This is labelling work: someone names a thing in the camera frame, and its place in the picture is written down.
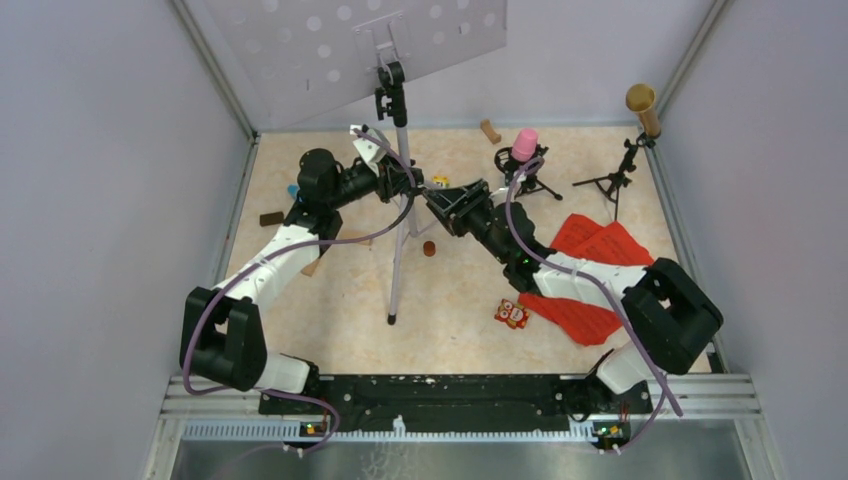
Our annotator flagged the pink microphone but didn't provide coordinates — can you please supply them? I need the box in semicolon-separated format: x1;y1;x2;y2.
510;128;539;163

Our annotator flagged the blue yellow toy vehicle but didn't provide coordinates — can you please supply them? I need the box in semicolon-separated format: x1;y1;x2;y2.
287;184;299;201

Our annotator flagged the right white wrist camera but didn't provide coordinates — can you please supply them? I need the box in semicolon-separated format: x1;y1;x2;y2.
490;187;509;205

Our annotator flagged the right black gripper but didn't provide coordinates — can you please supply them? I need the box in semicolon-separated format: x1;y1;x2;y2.
423;179;512;265

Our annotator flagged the tan wooden block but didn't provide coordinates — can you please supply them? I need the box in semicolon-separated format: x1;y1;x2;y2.
479;119;502;145

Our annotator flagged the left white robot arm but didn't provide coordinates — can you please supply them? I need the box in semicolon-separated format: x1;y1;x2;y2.
179;145;423;414

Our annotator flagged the gold microphone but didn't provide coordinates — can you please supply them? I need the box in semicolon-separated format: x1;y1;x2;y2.
625;83;662;139

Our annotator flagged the red owl toy block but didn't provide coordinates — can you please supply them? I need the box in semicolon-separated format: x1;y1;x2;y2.
494;299;531;330

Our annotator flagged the beige wooden peg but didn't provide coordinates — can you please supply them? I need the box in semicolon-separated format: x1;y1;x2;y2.
338;230;373;246
301;259;321;277

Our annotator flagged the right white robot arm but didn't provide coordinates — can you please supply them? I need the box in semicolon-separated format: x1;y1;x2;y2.
421;180;724;412

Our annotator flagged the brown wooden cylinder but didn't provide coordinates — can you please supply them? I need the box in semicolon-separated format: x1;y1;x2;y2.
423;241;436;257

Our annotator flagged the dark brown wooden block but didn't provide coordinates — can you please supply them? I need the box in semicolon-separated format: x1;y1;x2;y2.
259;211;285;227

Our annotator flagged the lilac music stand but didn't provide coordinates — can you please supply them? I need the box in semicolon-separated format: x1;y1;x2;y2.
198;0;509;326

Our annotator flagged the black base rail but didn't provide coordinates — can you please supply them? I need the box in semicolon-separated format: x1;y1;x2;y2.
258;374;653;433

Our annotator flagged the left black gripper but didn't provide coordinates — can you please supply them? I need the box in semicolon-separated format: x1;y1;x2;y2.
328;154;423;210

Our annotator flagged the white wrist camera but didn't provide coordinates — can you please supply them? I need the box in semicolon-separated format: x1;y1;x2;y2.
490;187;509;205
349;124;391;176

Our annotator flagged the red sheet music page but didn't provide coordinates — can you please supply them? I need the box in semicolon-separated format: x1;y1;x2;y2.
518;214;621;346
568;220;654;266

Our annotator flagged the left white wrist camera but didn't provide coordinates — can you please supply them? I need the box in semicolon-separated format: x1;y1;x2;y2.
349;124;391;176

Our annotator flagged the black tall microphone tripod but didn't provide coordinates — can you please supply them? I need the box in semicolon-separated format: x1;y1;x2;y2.
572;132;657;221

